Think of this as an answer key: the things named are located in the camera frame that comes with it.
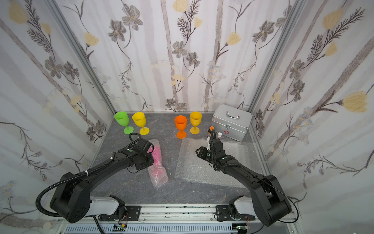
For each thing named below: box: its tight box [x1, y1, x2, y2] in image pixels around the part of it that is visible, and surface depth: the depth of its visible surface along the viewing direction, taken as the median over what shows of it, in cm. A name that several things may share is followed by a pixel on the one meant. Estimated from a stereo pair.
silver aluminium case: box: [211, 103, 253, 142], surface depth 100 cm
